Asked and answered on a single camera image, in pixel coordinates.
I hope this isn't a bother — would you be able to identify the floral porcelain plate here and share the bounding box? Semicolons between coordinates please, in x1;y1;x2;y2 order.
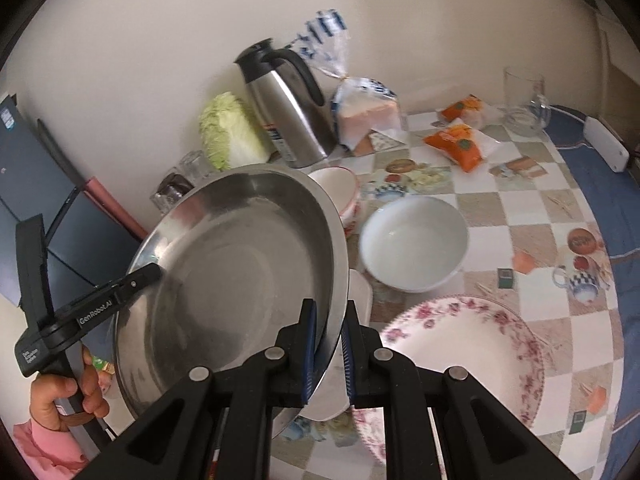
349;294;547;467

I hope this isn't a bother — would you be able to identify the stainless steel plate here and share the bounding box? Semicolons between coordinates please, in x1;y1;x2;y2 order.
114;165;349;416

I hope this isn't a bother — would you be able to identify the red rimmed floral bowl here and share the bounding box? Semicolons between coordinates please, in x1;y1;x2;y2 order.
309;167;360;237

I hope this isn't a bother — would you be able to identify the person's left hand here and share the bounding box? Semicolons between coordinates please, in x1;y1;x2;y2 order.
28;344;112;432

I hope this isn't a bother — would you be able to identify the small white bowl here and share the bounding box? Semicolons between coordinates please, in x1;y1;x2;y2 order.
299;268;374;423

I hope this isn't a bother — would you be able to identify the clear glass jar tray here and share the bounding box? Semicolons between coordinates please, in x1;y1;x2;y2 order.
151;151;216;214

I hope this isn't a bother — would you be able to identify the large white bowl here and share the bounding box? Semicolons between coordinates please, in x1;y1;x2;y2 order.
359;196;470;294

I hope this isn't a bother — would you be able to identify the napa cabbage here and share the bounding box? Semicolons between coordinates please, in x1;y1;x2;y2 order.
198;92;273;171

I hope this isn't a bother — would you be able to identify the checkered plastic table cover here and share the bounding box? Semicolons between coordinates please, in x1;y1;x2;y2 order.
269;107;626;480

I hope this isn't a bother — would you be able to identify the blue tablecloth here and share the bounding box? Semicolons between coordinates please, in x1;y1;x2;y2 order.
546;105;639;479

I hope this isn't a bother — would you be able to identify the stainless steel thermos jug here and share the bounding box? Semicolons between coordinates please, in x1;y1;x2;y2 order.
235;39;337;168

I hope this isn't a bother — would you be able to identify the near orange snack packet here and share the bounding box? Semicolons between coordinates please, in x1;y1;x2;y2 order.
423;118;501;174

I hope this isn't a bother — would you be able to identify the orange snack packet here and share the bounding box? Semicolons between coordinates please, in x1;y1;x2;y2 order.
423;118;501;174
437;94;502;130

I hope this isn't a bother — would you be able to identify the bagged sliced bread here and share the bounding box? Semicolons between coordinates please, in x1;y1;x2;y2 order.
293;9;406;157

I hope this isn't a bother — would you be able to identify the far orange snack packet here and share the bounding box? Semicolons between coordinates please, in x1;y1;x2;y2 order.
437;94;502;130

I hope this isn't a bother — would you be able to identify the clear glass mug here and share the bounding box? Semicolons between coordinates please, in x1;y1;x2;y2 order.
503;66;551;136

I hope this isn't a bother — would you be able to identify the white power adapter box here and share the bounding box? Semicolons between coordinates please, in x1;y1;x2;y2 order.
584;117;629;174

